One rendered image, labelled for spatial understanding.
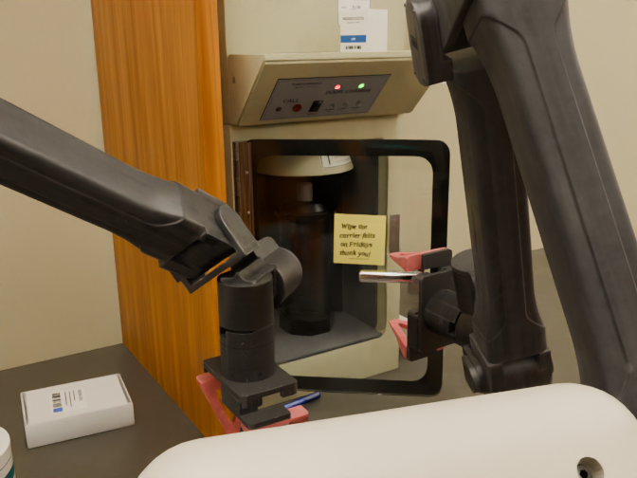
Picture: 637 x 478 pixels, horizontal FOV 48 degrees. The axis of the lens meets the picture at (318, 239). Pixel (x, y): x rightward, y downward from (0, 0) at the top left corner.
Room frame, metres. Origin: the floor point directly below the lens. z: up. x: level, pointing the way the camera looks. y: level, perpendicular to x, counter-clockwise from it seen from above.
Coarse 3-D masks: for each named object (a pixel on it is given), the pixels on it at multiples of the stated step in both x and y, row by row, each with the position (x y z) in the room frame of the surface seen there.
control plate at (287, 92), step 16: (288, 80) 0.99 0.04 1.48; (304, 80) 1.01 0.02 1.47; (320, 80) 1.02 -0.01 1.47; (336, 80) 1.04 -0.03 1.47; (352, 80) 1.05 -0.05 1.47; (368, 80) 1.07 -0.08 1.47; (384, 80) 1.08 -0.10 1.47; (272, 96) 1.00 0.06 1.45; (288, 96) 1.02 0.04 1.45; (304, 96) 1.03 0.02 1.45; (320, 96) 1.05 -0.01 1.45; (336, 96) 1.06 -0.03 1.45; (352, 96) 1.08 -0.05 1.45; (368, 96) 1.10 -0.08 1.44; (272, 112) 1.03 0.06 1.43; (288, 112) 1.05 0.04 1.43; (304, 112) 1.06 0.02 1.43; (320, 112) 1.08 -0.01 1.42; (336, 112) 1.10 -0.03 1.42; (352, 112) 1.11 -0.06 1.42
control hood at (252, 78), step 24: (240, 72) 1.01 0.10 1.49; (264, 72) 0.96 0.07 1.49; (288, 72) 0.98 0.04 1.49; (312, 72) 1.00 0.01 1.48; (336, 72) 1.02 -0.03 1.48; (360, 72) 1.05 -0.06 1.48; (384, 72) 1.07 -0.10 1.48; (408, 72) 1.10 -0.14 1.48; (240, 96) 1.01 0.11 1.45; (264, 96) 1.00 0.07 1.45; (384, 96) 1.12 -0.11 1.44; (408, 96) 1.15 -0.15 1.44; (240, 120) 1.02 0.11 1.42; (264, 120) 1.04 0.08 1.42; (288, 120) 1.06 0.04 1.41
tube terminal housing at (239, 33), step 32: (224, 0) 1.05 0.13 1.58; (256, 0) 1.07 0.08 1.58; (288, 0) 1.10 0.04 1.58; (320, 0) 1.13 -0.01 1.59; (384, 0) 1.19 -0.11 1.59; (224, 32) 1.05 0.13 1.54; (256, 32) 1.07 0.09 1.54; (288, 32) 1.10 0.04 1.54; (320, 32) 1.13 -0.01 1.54; (224, 64) 1.05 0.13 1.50; (224, 96) 1.06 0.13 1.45; (224, 128) 1.06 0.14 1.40; (256, 128) 1.07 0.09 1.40; (288, 128) 1.10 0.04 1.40; (320, 128) 1.13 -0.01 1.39; (352, 128) 1.16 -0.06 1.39; (384, 128) 1.19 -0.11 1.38
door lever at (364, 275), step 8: (360, 272) 0.97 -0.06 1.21; (368, 272) 0.96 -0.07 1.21; (376, 272) 0.96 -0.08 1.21; (384, 272) 0.96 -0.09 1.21; (392, 272) 0.96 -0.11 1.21; (400, 272) 0.96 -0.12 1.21; (408, 272) 0.96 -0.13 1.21; (416, 272) 0.96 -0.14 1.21; (360, 280) 0.96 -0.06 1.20; (368, 280) 0.96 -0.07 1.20; (376, 280) 0.96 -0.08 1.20; (384, 280) 0.96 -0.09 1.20; (392, 280) 0.96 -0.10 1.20; (400, 280) 0.96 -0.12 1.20; (408, 280) 0.95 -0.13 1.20; (416, 280) 0.95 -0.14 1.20
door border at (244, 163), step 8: (240, 144) 1.04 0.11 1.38; (248, 144) 1.03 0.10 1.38; (240, 152) 1.04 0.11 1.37; (248, 152) 1.03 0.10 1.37; (240, 160) 1.04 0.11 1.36; (248, 160) 1.03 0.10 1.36; (240, 168) 1.04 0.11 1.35; (248, 168) 1.03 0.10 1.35; (240, 176) 1.04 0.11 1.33; (248, 176) 1.03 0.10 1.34; (240, 184) 1.04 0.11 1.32; (248, 184) 1.03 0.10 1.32; (248, 192) 1.03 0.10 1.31; (240, 200) 1.03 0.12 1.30; (248, 200) 1.03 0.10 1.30; (240, 208) 1.03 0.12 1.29; (248, 208) 1.03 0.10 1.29; (248, 216) 1.03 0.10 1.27; (248, 224) 1.03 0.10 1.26
